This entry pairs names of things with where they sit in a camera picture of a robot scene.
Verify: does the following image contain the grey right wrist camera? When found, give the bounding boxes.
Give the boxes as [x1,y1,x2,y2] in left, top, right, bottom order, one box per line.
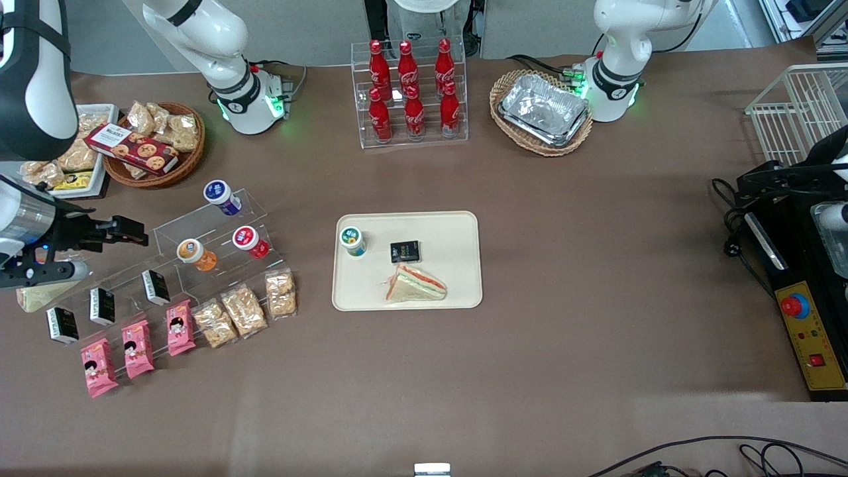
[0,260,89,290]

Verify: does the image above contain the white rectangular container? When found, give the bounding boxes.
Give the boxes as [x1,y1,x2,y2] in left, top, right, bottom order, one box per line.
[40,104,121,199]

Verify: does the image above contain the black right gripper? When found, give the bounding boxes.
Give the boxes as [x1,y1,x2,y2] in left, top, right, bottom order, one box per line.
[30,205,148,257]

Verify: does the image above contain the person in white clothing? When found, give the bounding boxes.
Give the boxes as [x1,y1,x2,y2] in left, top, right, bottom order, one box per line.
[364,0,481,59]

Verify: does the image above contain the single aluminium foil tray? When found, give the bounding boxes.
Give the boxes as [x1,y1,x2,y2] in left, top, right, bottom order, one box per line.
[816,227,848,279]

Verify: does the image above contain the aluminium frame shelf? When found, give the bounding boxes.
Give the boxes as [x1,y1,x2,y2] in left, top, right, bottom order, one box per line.
[761,0,848,48]

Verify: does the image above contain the red cola bottle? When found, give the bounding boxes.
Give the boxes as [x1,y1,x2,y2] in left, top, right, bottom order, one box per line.
[403,85,426,140]
[434,38,456,97]
[368,40,392,101]
[440,81,461,138]
[397,40,419,99]
[368,87,394,143]

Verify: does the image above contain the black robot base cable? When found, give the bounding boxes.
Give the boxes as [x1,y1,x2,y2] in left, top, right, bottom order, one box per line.
[507,54,584,80]

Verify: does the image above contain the stacked aluminium foil trays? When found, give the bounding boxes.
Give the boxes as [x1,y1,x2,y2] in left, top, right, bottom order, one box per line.
[498,73,590,148]

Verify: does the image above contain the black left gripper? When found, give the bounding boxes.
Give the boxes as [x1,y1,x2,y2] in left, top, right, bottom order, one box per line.
[737,162,839,201]

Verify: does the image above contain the black sealing machine yellow panel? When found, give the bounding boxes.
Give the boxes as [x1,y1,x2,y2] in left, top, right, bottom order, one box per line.
[741,195,848,403]

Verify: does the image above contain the clear acrylic tiered stand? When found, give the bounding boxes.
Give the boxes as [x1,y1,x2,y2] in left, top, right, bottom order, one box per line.
[46,189,292,382]

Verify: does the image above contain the beige plastic tray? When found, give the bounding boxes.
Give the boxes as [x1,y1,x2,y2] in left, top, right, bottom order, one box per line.
[331,211,484,312]

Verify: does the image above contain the light oval wicker basket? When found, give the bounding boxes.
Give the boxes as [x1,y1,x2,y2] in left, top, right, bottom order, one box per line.
[489,69,594,158]

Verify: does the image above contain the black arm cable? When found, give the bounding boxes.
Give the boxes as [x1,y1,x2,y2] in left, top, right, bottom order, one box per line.
[653,10,704,54]

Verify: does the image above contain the black machine power cable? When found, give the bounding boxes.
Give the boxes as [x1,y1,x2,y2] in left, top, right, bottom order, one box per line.
[711,176,774,297]

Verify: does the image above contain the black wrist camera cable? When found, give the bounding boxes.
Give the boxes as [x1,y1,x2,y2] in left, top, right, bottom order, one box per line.
[0,174,93,219]

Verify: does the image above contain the wrapped triangle sandwich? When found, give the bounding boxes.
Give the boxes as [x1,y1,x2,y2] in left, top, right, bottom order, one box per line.
[381,264,448,304]
[16,282,83,313]

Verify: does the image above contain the looped black cable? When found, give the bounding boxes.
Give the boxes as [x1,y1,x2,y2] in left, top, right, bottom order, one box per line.
[739,443,848,477]

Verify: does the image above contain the pink snack pack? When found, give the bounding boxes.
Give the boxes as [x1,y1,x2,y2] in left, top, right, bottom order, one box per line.
[80,338,120,399]
[166,299,197,357]
[121,319,156,380]

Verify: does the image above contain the brown round wicker basket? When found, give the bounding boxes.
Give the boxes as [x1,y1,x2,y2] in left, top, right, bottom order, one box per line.
[103,101,207,189]

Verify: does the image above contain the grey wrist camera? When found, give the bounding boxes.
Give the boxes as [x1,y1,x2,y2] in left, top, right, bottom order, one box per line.
[811,202,848,231]
[0,260,89,290]

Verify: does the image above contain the long black cable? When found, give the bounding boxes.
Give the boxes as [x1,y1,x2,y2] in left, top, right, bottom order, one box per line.
[586,435,848,477]

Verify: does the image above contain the orange gum bottle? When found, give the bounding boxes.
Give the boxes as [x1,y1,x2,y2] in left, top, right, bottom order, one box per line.
[176,238,218,273]

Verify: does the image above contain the green gum bottle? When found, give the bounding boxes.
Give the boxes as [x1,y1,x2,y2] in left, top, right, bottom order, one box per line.
[340,226,367,258]

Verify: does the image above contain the red gum bottle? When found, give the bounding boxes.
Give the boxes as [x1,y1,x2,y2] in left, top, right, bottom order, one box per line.
[231,225,271,260]

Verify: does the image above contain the white wire basket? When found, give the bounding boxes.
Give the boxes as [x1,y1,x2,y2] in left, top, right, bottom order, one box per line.
[745,63,848,166]

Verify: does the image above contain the clear acrylic bottle rack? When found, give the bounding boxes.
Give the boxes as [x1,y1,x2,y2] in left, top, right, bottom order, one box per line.
[351,36,470,150]

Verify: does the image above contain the blue gum bottle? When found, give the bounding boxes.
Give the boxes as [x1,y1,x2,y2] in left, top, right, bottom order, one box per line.
[203,180,243,217]

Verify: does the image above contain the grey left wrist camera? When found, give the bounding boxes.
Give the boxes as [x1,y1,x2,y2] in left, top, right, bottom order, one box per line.
[811,202,848,231]

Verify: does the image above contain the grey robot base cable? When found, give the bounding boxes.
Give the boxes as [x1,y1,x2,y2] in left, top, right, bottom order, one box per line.
[250,61,309,100]

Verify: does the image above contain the red cookie box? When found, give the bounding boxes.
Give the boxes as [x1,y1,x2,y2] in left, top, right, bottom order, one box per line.
[84,123,180,176]

